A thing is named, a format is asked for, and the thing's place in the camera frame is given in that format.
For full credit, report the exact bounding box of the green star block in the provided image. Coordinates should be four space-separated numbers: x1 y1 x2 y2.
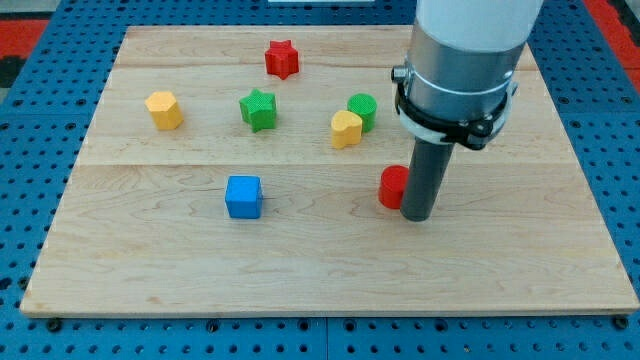
239 89 277 133

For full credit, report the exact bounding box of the red cylinder block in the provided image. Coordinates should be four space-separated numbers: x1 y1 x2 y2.
378 165 409 209

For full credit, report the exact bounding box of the blue cube block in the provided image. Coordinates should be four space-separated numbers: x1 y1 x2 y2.
225 175 263 219

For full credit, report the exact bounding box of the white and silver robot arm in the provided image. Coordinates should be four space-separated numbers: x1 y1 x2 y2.
391 0 543 222

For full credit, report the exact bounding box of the yellow heart block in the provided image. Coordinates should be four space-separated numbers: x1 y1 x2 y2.
331 110 363 149

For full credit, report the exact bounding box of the green cylinder block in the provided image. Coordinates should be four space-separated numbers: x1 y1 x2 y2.
347 93 378 133

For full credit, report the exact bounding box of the red star block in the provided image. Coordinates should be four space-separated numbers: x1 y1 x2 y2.
264 40 299 80

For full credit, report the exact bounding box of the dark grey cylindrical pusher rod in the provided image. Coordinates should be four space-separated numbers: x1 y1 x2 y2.
400 139 454 222

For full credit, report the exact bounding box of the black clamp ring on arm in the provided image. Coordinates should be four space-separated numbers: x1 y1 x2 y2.
391 64 518 151

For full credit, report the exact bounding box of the light wooden board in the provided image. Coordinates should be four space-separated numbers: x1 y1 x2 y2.
21 26 639 318

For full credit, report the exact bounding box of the yellow hexagon block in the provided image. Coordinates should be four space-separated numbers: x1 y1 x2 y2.
144 91 184 130

